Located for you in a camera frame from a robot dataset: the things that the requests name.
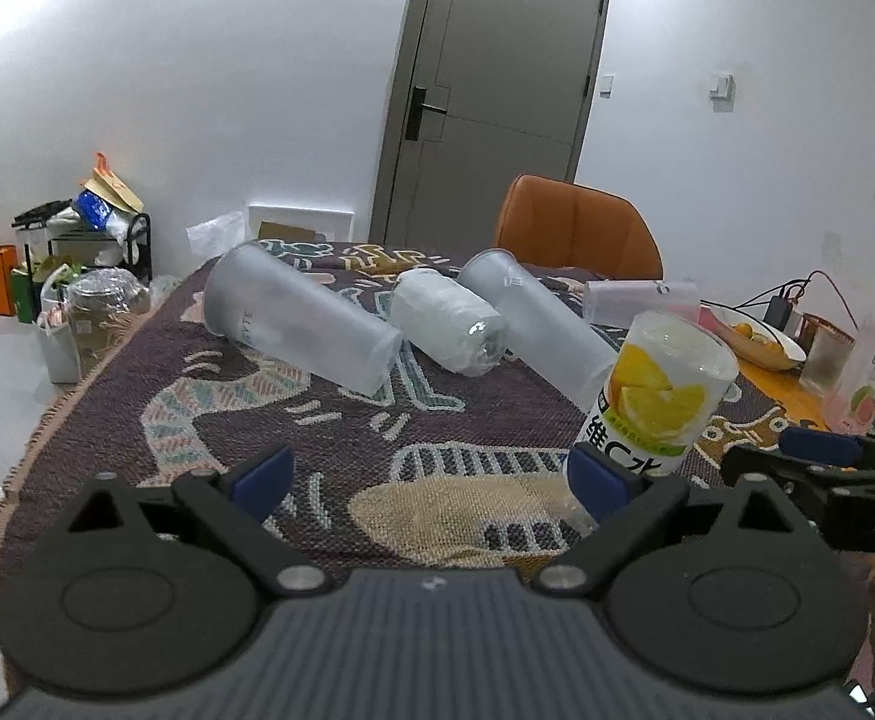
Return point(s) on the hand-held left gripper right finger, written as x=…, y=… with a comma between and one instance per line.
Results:
x=595, y=476

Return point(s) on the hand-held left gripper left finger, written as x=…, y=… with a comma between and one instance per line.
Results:
x=266, y=476

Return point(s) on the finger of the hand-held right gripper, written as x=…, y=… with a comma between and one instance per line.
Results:
x=820, y=446
x=767, y=469

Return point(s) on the lemon print plastic cup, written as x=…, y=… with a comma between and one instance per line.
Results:
x=655, y=390

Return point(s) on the large frosted plastic cup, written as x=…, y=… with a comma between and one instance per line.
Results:
x=295, y=315

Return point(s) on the slim frosted plastic cup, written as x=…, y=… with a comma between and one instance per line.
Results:
x=535, y=322

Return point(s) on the small clear plastic cup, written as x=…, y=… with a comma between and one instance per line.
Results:
x=632, y=301

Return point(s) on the white wrapped cup stack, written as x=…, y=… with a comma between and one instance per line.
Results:
x=441, y=315

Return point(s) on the drinking glass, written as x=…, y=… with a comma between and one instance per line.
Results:
x=827, y=364

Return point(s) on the pink label drink bottle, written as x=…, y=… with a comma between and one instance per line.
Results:
x=866, y=367

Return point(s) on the white bowl with fruit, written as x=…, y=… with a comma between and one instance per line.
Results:
x=782, y=354

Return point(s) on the printed woven blanket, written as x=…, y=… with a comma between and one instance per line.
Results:
x=182, y=367

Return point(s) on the orange fruit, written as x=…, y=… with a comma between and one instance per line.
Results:
x=742, y=330

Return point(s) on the black power adapter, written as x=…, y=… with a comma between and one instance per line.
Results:
x=780, y=311

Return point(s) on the white shopping bag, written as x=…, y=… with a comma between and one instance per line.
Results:
x=59, y=349

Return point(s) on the clear plastic bag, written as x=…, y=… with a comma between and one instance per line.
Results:
x=216, y=236

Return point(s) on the flat cardboard box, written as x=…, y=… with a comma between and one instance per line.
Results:
x=284, y=230

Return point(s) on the orange chair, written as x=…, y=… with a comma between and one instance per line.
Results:
x=572, y=225

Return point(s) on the black metal rack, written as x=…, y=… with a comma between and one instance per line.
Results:
x=137, y=247

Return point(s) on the white board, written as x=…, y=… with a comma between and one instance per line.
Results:
x=299, y=211

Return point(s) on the green box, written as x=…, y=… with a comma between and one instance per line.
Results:
x=26, y=296

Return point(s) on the blue packet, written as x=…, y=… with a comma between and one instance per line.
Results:
x=92, y=208

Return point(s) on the brown paper bag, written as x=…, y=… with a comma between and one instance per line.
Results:
x=111, y=184

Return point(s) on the grey door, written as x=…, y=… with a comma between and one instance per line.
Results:
x=497, y=52

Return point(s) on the white wall box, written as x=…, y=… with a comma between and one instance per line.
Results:
x=721, y=86

